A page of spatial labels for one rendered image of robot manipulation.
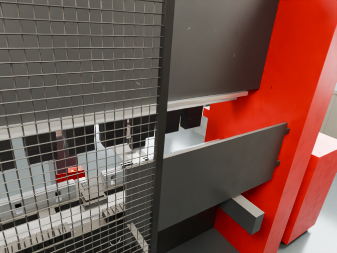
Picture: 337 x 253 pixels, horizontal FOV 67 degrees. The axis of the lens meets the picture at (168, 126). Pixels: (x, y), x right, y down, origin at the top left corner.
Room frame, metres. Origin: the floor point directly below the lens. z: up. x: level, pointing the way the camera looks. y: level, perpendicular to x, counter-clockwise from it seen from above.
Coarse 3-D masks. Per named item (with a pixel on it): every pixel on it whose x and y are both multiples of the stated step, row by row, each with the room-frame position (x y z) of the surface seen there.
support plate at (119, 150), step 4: (120, 144) 1.67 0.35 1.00; (124, 144) 1.68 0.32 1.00; (116, 148) 1.61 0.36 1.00; (120, 148) 1.61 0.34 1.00; (124, 148) 1.62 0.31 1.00; (128, 148) 1.62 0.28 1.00; (116, 152) 1.55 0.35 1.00; (120, 152) 1.56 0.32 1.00; (124, 152) 1.56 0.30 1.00; (140, 152) 1.58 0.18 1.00; (120, 156) 1.50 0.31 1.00; (124, 156) 1.51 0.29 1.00; (144, 156) 1.53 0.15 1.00; (124, 160) 1.46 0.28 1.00
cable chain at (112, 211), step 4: (116, 204) 0.98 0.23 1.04; (120, 204) 0.99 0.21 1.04; (124, 204) 0.99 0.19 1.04; (104, 208) 0.95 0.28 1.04; (108, 208) 0.95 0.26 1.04; (116, 208) 0.96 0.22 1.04; (120, 208) 0.96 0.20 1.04; (124, 208) 0.96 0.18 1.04; (104, 212) 0.92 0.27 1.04; (108, 212) 0.93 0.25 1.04; (112, 212) 0.93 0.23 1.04; (116, 212) 0.93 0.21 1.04; (120, 212) 0.94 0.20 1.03; (124, 212) 0.95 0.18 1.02; (104, 216) 0.91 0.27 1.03; (112, 216) 0.92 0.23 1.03; (116, 216) 0.93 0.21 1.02; (120, 216) 0.94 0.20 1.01
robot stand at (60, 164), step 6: (60, 138) 1.72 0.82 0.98; (60, 144) 1.71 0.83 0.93; (66, 150) 1.74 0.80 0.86; (60, 156) 1.71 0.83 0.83; (66, 156) 1.74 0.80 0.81; (72, 156) 1.78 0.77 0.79; (60, 162) 1.70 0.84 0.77; (66, 162) 1.74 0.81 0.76; (72, 162) 1.77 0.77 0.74; (60, 168) 1.70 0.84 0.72; (54, 174) 1.72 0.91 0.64
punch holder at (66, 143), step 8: (80, 128) 1.22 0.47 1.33; (88, 128) 1.25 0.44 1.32; (64, 136) 1.22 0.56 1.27; (72, 136) 1.20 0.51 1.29; (88, 136) 1.25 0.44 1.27; (64, 144) 1.24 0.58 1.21; (72, 144) 1.19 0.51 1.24; (80, 144) 1.22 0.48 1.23; (72, 152) 1.19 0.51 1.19; (80, 152) 1.22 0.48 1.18
